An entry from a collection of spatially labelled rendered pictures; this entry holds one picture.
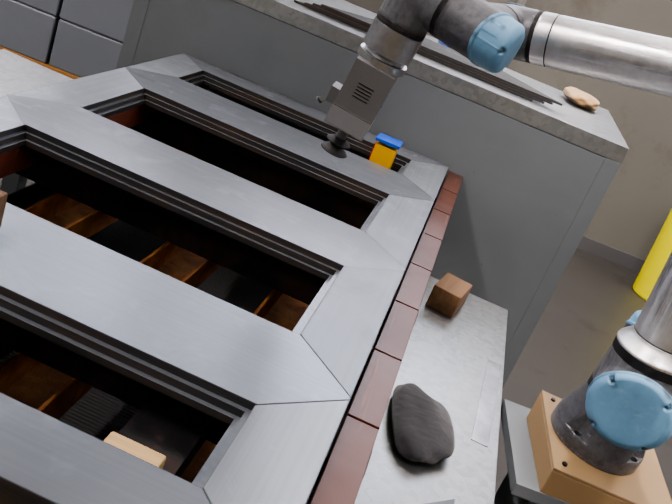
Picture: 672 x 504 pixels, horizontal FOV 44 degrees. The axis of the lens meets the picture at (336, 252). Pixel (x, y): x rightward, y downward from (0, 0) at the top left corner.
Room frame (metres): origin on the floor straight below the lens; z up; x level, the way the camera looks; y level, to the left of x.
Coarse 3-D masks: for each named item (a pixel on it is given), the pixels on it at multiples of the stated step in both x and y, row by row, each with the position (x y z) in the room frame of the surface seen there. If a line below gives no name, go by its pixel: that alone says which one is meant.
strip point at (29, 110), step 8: (8, 96) 1.33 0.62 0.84; (16, 96) 1.35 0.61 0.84; (16, 104) 1.31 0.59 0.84; (24, 104) 1.32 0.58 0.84; (32, 104) 1.34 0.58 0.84; (40, 104) 1.35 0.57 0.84; (48, 104) 1.37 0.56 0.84; (56, 104) 1.38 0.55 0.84; (64, 104) 1.40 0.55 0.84; (24, 112) 1.29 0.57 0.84; (32, 112) 1.30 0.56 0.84; (40, 112) 1.32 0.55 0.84; (48, 112) 1.33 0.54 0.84; (56, 112) 1.35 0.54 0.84; (24, 120) 1.26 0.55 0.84; (32, 120) 1.27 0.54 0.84
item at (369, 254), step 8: (368, 240) 1.34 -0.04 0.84; (360, 248) 1.29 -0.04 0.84; (368, 248) 1.30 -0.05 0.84; (376, 248) 1.32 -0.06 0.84; (352, 256) 1.24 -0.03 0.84; (360, 256) 1.26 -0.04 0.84; (368, 256) 1.27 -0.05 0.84; (376, 256) 1.28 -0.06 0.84; (384, 256) 1.30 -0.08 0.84; (352, 264) 1.21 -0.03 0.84; (360, 264) 1.22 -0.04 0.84; (368, 264) 1.24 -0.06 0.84; (376, 264) 1.25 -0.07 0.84; (384, 264) 1.26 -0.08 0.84
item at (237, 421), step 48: (144, 96) 1.68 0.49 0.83; (240, 96) 1.99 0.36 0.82; (0, 144) 1.17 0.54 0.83; (48, 144) 1.23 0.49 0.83; (240, 144) 1.65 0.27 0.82; (144, 192) 1.21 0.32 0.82; (240, 240) 1.19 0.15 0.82; (0, 288) 0.78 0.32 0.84; (48, 336) 0.76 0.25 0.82; (96, 336) 0.77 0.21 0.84; (144, 384) 0.75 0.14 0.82; (192, 384) 0.75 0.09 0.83; (0, 480) 0.52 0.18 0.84
